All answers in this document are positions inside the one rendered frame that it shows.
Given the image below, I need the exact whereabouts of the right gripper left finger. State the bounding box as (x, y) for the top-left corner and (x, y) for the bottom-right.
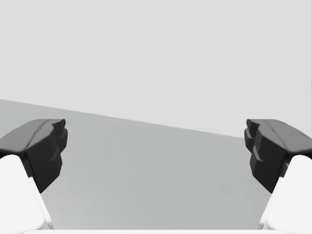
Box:
(0, 118), (69, 231)

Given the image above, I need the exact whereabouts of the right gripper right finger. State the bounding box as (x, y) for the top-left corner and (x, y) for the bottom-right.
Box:
(244, 118), (312, 231)

